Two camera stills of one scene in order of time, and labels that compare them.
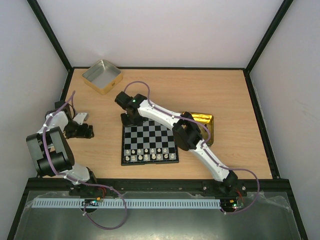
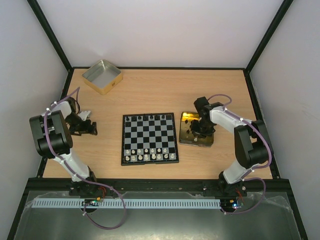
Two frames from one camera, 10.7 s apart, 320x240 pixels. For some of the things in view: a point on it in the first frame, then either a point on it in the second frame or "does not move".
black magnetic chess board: (148, 142) does not move
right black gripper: (130, 119) → (200, 130)
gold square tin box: (102, 76) does not move
